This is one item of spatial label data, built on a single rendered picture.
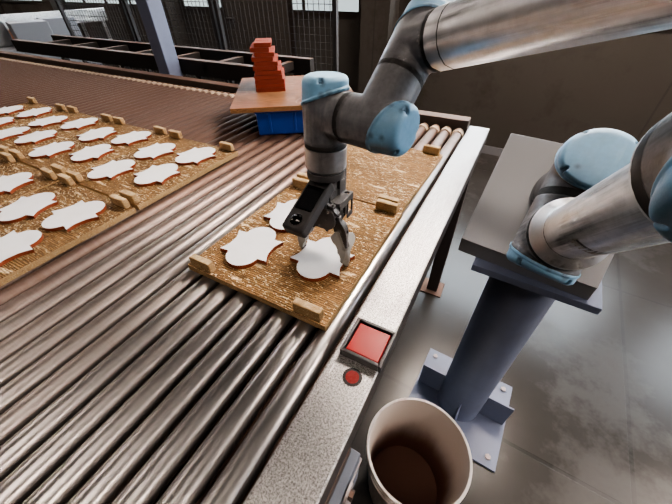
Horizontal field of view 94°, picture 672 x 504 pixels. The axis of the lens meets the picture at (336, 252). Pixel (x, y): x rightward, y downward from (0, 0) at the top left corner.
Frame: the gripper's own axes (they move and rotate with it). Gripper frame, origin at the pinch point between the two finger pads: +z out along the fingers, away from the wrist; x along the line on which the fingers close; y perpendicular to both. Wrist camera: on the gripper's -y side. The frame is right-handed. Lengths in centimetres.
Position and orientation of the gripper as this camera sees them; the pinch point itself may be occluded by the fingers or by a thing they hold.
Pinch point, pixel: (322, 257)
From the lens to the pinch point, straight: 69.3
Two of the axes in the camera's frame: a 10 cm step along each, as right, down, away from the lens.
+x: -8.8, -3.0, 3.7
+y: 4.8, -5.5, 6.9
